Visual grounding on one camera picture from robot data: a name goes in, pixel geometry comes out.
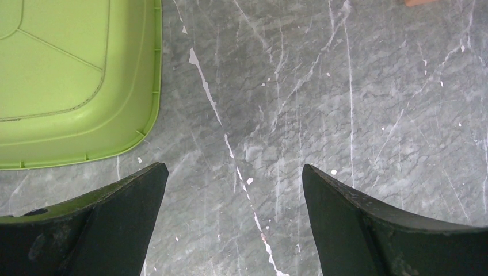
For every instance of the orange plastic file organizer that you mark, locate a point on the orange plastic file organizer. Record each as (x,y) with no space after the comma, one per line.
(411,3)

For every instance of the green plastic basin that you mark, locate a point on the green plastic basin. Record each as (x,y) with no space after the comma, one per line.
(80,80)

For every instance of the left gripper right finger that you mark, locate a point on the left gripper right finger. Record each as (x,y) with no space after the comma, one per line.
(356,234)

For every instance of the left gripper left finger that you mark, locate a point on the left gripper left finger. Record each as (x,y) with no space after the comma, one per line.
(103,232)

